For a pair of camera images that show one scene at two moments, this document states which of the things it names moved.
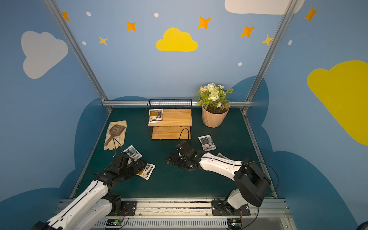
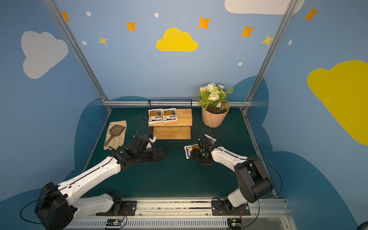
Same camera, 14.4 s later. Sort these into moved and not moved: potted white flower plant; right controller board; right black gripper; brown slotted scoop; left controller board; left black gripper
Moved: left black gripper; right black gripper
Not moved: right controller board; brown slotted scoop; left controller board; potted white flower plant
